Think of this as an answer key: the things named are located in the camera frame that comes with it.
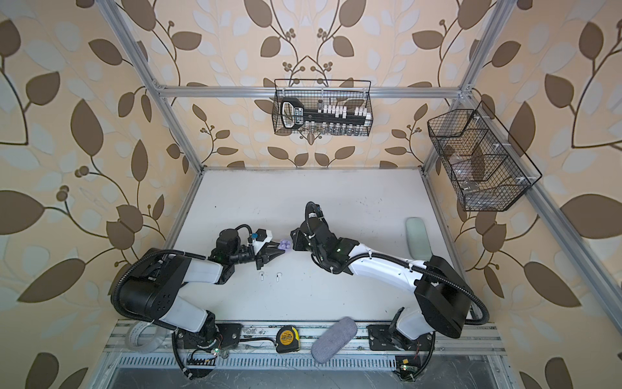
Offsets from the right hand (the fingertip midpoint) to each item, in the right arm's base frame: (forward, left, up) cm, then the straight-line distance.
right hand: (292, 235), depth 80 cm
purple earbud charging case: (-1, +3, -5) cm, 6 cm away
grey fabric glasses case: (-28, -14, -13) cm, 33 cm away
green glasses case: (+3, -48, -14) cm, 50 cm away
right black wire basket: (+9, -62, +19) cm, 65 cm away
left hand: (0, +4, -7) cm, 8 cm away
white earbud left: (-7, +12, -15) cm, 21 cm away
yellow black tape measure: (-28, +1, -13) cm, 31 cm away
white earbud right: (-8, +6, -15) cm, 18 cm away
